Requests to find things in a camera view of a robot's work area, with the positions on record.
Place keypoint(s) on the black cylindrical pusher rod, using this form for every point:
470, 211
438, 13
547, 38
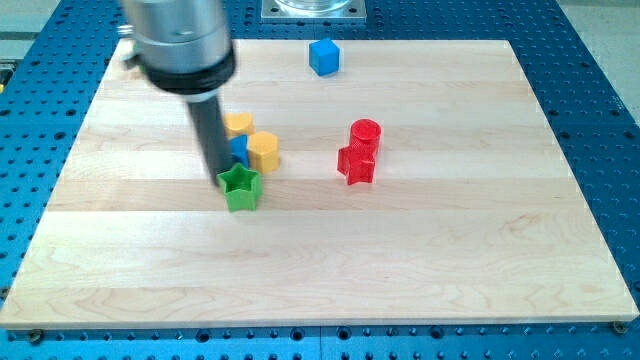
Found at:
207, 119

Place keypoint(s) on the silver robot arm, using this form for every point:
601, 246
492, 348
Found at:
184, 47

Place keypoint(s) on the blue triangle block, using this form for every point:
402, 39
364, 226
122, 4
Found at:
239, 151

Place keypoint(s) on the yellow hexagon block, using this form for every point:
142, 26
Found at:
263, 152

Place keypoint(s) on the yellow heart block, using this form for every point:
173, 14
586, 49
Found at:
237, 124

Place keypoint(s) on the green star block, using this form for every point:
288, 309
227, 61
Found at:
241, 186

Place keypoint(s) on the blue cube block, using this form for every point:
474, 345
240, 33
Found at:
324, 57

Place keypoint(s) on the red cylinder block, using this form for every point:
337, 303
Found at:
365, 137

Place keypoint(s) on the red star block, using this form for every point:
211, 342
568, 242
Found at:
357, 164

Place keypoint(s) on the blue perforated table plate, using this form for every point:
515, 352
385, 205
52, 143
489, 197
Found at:
52, 89

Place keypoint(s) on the wooden board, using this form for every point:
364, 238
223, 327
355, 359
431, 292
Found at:
473, 216

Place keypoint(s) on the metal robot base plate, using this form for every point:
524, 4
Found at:
289, 10

